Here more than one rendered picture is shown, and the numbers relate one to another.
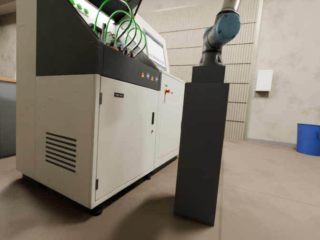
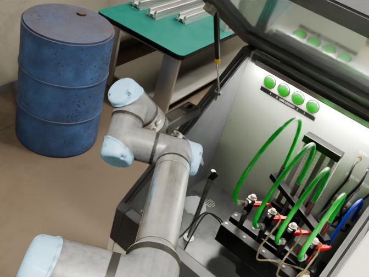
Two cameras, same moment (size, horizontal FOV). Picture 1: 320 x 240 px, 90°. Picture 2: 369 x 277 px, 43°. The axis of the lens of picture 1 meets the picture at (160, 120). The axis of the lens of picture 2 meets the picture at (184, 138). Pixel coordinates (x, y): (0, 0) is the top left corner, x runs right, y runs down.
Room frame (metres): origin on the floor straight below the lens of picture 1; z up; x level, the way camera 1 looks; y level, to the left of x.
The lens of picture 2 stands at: (1.01, -0.82, 2.11)
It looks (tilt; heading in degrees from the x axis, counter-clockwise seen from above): 35 degrees down; 92
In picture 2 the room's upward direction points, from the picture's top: 17 degrees clockwise
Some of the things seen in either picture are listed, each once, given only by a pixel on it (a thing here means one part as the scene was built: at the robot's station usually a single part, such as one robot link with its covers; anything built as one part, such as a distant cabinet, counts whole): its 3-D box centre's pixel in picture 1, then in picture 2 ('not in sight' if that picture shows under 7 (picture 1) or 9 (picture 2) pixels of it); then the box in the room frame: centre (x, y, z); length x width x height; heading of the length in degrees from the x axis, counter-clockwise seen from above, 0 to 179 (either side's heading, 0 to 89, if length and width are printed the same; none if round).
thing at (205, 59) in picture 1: (210, 61); not in sight; (1.01, -0.28, 0.95); 0.15 x 0.15 x 0.10
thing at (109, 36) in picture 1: (110, 44); (356, 187); (1.58, 0.53, 1.20); 0.13 x 0.03 x 0.31; 153
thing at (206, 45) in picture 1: (213, 41); not in sight; (1.00, -0.28, 1.07); 0.13 x 0.12 x 0.14; 5
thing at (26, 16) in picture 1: (102, 93); not in sight; (1.77, 0.65, 0.75); 1.40 x 0.28 x 1.50; 153
